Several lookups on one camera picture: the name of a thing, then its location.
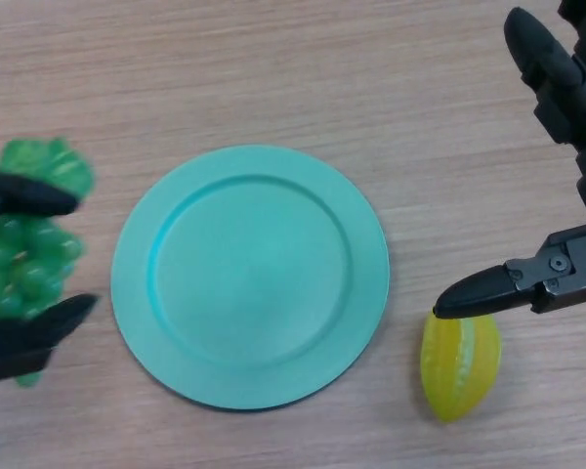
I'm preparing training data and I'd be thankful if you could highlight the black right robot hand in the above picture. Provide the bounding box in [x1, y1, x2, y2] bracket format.
[433, 0, 586, 321]

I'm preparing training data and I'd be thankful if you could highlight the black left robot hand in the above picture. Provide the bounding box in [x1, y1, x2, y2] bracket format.
[0, 156, 99, 385]

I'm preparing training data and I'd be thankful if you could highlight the green grapes bunch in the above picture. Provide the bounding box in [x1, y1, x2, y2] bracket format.
[0, 138, 97, 390]

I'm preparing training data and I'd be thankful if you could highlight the teal round plate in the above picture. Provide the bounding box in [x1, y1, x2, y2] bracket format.
[110, 144, 391, 411]

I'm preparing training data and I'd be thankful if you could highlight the yellow starfruit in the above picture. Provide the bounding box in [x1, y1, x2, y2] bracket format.
[419, 312, 503, 424]

